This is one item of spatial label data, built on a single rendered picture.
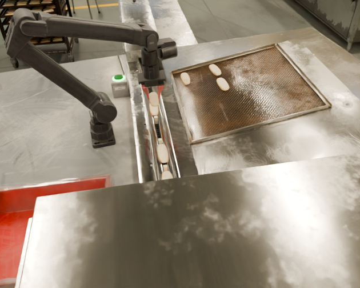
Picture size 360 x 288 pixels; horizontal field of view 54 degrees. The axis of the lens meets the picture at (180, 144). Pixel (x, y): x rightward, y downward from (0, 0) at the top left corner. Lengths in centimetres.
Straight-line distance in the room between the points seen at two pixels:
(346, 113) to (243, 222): 88
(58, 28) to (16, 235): 61
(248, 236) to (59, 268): 22
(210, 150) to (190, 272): 79
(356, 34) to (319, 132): 278
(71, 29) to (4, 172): 55
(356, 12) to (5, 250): 346
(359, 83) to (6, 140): 152
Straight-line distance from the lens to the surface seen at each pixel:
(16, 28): 111
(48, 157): 136
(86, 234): 47
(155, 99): 136
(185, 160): 124
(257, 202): 49
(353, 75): 187
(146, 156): 121
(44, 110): 162
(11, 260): 110
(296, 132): 121
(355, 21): 386
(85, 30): 116
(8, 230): 118
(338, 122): 126
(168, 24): 233
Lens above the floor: 167
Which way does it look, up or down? 40 degrees down
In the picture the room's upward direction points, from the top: 2 degrees counter-clockwise
